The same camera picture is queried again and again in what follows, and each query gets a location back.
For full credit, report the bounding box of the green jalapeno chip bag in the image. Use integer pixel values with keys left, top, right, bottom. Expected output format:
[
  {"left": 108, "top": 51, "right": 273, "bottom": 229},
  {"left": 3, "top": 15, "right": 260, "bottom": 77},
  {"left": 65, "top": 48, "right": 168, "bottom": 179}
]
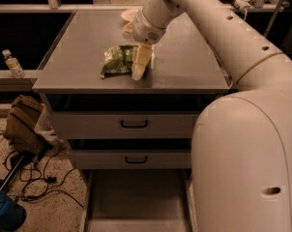
[{"left": 100, "top": 44, "right": 156, "bottom": 79}]

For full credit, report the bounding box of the clear plastic bottle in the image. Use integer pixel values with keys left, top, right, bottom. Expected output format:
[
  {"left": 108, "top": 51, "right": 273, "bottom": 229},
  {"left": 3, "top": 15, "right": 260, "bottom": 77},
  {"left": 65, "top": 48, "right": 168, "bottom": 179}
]
[{"left": 2, "top": 49, "right": 25, "bottom": 78}]

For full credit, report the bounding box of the top grey drawer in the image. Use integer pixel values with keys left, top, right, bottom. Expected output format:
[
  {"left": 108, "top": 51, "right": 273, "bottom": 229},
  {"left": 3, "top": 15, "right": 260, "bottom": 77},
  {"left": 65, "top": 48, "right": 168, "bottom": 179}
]
[{"left": 48, "top": 111, "right": 198, "bottom": 139}]

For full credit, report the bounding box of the black floor cable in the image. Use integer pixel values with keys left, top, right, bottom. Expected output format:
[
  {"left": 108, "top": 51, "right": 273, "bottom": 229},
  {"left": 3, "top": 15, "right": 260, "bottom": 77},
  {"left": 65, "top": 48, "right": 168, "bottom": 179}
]
[{"left": 2, "top": 147, "right": 85, "bottom": 209}]

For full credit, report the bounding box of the brown bag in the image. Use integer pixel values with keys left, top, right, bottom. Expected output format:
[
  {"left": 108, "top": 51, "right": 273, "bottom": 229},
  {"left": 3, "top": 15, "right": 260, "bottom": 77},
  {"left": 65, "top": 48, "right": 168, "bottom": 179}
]
[{"left": 4, "top": 95, "right": 52, "bottom": 154}]

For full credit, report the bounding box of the white bowl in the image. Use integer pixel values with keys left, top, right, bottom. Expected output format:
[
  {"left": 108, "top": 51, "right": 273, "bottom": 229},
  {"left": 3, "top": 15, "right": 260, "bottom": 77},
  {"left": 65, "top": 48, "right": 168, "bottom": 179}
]
[{"left": 121, "top": 9, "right": 138, "bottom": 22}]

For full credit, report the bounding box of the metal tripod pole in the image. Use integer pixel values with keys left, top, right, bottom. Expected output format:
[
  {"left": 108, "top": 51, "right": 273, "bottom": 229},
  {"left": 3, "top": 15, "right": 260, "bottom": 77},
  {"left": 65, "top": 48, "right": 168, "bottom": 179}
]
[{"left": 263, "top": 0, "right": 284, "bottom": 38}]

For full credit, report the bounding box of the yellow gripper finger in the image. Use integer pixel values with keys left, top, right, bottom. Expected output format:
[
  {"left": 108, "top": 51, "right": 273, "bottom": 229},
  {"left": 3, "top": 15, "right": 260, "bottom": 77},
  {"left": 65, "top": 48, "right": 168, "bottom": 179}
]
[
  {"left": 122, "top": 21, "right": 132, "bottom": 38},
  {"left": 131, "top": 43, "right": 153, "bottom": 80}
]

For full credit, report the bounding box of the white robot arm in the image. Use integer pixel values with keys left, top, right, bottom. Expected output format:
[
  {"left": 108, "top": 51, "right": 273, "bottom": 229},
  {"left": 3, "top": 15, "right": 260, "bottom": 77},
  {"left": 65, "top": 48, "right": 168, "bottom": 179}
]
[{"left": 132, "top": 0, "right": 292, "bottom": 232}]

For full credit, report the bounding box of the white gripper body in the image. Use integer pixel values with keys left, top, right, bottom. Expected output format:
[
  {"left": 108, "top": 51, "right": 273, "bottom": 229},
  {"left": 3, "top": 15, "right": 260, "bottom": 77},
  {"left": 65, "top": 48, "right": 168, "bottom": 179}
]
[{"left": 132, "top": 9, "right": 165, "bottom": 45}]

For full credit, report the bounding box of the blue vacuum cleaner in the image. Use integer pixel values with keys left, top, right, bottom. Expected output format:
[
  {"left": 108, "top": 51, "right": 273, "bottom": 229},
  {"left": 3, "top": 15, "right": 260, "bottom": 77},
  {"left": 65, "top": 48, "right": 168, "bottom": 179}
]
[{"left": 0, "top": 154, "right": 28, "bottom": 232}]

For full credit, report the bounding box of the middle grey drawer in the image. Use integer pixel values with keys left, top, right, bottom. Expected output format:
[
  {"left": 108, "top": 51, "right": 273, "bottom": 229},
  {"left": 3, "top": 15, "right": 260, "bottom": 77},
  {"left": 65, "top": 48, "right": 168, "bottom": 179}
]
[{"left": 68, "top": 150, "right": 191, "bottom": 169}]

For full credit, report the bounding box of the grey drawer cabinet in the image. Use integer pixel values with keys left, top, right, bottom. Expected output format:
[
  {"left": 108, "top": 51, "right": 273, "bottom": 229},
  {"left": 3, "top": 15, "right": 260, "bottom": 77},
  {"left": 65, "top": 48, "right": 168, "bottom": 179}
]
[{"left": 32, "top": 9, "right": 231, "bottom": 232}]

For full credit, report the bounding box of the bottom open grey drawer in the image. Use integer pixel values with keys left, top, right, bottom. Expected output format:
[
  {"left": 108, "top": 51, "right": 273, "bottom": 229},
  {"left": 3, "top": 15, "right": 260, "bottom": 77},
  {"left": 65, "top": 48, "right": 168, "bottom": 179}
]
[{"left": 79, "top": 169, "right": 197, "bottom": 232}]

